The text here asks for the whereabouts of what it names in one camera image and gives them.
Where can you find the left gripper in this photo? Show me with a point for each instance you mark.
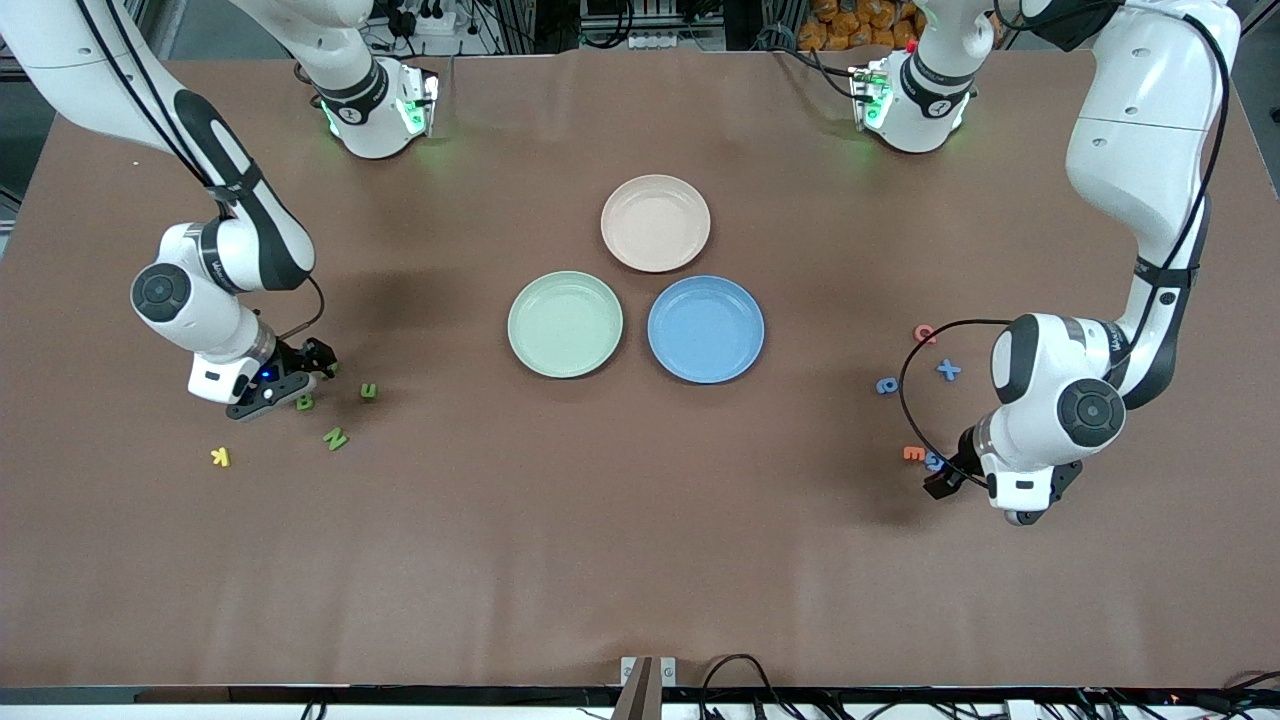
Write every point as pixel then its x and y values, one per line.
pixel 962 462

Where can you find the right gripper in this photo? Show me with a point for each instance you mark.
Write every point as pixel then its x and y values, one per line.
pixel 292 359

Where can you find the green foam letter N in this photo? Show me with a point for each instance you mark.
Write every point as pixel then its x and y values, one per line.
pixel 336 438

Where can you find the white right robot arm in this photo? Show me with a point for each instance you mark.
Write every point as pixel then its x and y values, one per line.
pixel 190 300

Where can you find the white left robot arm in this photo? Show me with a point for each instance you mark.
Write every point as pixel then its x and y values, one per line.
pixel 1150 130

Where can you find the blue foam letter x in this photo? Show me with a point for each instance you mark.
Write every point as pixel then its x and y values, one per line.
pixel 948 370

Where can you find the blue foam letter a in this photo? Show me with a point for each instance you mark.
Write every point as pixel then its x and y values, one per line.
pixel 892 386

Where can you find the yellow foam letter K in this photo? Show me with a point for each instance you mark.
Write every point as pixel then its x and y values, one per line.
pixel 221 457

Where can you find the pink foam letter Q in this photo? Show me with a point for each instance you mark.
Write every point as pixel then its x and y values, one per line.
pixel 916 334

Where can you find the green plate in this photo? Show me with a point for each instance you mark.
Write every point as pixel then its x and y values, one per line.
pixel 565 324

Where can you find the blue plate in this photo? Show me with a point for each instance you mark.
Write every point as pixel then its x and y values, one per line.
pixel 706 329

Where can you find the brown table cover mat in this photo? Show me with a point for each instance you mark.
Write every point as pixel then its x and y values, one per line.
pixel 640 550

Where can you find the black table edge strip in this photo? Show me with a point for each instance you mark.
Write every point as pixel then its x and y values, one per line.
pixel 400 695

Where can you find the white power strip with plugs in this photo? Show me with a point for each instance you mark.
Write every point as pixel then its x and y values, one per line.
pixel 432 18

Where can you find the beige plate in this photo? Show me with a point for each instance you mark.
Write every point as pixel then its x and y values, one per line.
pixel 656 223

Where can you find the bag of orange fruits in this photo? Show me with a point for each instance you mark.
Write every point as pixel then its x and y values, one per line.
pixel 840 30

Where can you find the metal table edge bracket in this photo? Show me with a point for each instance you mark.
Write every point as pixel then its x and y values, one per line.
pixel 648 668

